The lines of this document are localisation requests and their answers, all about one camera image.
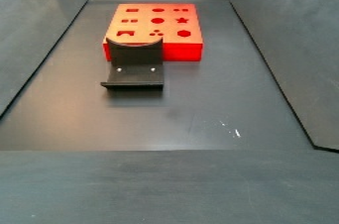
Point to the red shape sorter block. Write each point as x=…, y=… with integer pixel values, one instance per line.
x=142, y=23

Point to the black curved holder bracket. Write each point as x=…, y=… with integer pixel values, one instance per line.
x=135, y=59

